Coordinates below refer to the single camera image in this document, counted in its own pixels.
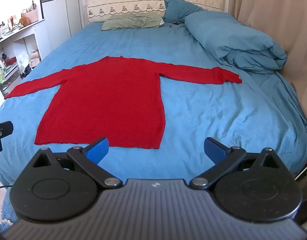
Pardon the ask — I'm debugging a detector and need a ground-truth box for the red knit sweater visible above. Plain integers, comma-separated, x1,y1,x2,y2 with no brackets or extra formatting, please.
4,56,243,150

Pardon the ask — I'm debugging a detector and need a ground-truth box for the green blanket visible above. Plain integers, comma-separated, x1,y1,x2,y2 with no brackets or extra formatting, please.
101,13,164,31

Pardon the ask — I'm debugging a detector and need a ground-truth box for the beige curtain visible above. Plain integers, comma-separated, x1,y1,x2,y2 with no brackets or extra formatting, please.
225,0,307,123

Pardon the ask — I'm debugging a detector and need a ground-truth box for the white shelf unit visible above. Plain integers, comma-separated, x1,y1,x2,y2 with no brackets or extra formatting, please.
0,19,45,112

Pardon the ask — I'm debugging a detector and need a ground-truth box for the white bag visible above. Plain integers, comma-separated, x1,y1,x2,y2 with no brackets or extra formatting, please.
28,49,42,68

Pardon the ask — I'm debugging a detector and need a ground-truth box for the white wardrobe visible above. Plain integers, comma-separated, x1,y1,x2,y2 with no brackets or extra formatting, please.
39,0,83,60

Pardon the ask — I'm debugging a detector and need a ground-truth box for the pink storage basket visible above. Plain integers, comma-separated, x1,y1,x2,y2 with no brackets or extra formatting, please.
27,9,39,22

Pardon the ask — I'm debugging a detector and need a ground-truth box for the blue duvet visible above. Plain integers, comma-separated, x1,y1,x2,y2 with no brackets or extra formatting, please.
185,11,288,74

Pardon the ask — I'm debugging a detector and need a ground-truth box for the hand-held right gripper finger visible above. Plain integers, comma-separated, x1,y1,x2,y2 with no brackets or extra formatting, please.
189,137,285,190

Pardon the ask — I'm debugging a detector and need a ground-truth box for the bed with blue sheet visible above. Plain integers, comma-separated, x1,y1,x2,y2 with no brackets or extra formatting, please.
0,21,307,189

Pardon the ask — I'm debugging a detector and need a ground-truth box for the blue pillow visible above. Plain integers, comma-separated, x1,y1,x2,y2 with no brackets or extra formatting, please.
163,0,207,23

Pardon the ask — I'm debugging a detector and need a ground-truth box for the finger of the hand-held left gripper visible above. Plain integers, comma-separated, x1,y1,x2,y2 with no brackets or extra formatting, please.
0,121,14,153

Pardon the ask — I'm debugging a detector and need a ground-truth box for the blue fluffy rug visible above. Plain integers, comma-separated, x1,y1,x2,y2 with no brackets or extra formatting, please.
0,187,20,233

